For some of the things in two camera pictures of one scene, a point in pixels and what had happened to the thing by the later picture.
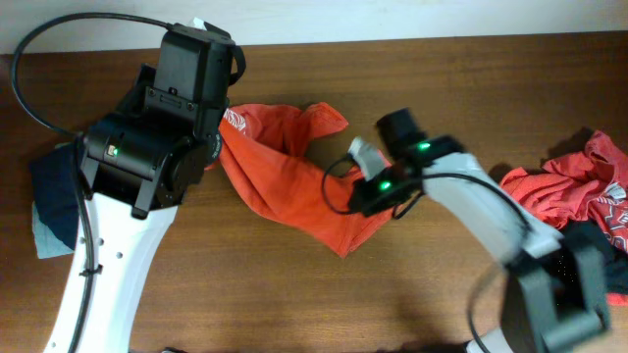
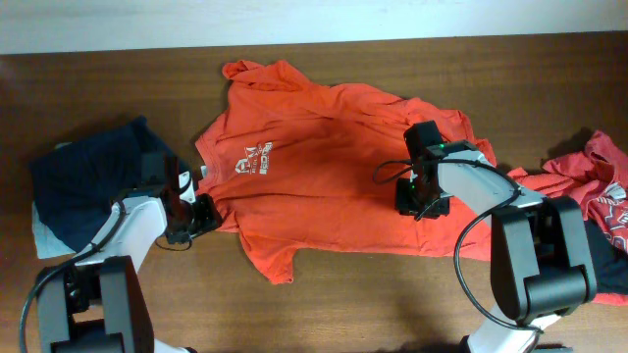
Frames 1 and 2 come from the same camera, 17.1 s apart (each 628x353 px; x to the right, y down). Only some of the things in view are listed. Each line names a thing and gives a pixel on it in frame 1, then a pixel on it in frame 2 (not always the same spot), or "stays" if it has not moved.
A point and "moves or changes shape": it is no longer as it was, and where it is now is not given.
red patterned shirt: [591, 184] stays
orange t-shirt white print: [276, 147] moves or changes shape
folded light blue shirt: [47, 243] stays
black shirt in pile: [583, 233] stays
